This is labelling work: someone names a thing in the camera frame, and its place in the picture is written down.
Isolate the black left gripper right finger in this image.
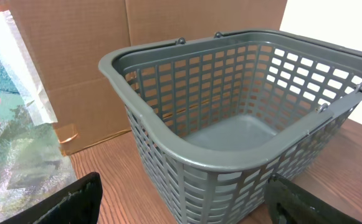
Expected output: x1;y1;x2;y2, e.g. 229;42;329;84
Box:
264;173;360;224

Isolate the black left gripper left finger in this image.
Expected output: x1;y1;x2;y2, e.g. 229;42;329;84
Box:
1;172;103;224

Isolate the colourful painted sheet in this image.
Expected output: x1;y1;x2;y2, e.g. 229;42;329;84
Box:
0;1;76;222

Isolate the grey plastic basket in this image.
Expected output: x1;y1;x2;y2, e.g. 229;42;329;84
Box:
98;30;362;223

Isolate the brown cardboard panel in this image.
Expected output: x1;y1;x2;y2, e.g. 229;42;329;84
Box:
0;0;287;155

